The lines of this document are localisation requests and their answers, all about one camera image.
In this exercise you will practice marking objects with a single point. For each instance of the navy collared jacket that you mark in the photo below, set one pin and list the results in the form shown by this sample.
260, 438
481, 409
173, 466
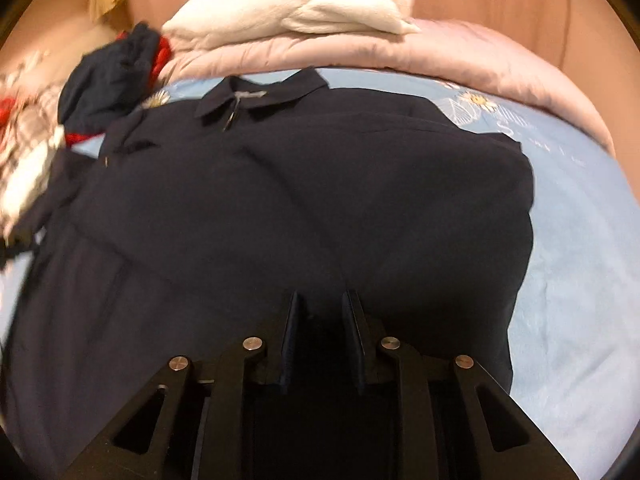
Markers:
300, 185

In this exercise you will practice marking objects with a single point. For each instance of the dark garment with red trim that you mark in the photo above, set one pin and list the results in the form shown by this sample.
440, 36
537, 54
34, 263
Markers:
105, 85

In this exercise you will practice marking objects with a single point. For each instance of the pink quilt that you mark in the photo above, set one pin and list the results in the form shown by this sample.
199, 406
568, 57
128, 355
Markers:
350, 52

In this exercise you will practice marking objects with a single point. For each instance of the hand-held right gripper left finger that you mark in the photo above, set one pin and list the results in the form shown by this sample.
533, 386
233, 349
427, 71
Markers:
292, 332

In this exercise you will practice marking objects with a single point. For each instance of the blue floral bed sheet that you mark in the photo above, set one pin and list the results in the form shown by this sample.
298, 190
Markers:
575, 285

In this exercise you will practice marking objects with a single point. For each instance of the white fleece blanket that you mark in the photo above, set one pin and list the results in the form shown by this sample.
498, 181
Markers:
300, 5

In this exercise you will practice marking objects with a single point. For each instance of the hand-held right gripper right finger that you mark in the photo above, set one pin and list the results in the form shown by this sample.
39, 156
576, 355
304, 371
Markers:
354, 332

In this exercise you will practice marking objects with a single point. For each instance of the plaid cloth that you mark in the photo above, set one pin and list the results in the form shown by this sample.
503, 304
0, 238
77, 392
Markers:
30, 125

